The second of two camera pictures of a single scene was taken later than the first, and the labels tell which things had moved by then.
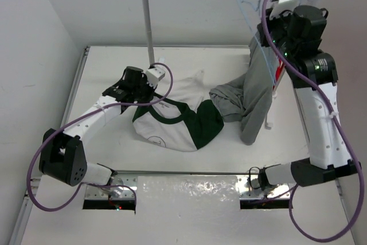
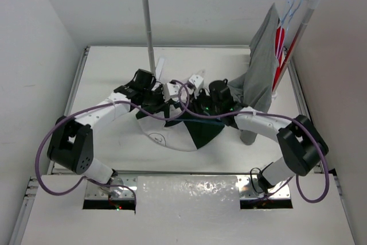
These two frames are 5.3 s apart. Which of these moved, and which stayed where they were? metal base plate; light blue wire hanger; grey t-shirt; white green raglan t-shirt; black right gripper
Moved: light blue wire hanger; black right gripper; white green raglan t-shirt
Stayed: grey t-shirt; metal base plate
